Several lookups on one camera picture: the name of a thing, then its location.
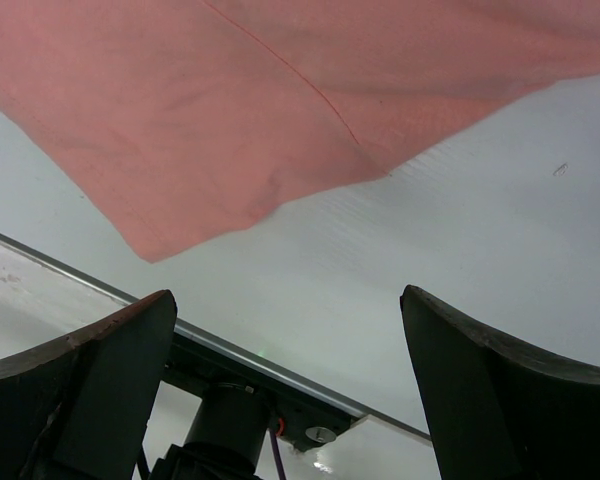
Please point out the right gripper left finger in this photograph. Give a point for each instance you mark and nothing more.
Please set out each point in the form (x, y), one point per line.
(77, 407)

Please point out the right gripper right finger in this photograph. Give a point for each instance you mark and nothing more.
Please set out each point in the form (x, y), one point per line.
(498, 407)

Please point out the pink t-shirt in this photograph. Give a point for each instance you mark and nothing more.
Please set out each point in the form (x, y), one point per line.
(185, 120)

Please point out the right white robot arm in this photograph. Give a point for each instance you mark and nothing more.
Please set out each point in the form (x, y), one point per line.
(216, 435)

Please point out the aluminium table edge rail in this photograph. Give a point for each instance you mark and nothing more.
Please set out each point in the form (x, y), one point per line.
(56, 295)

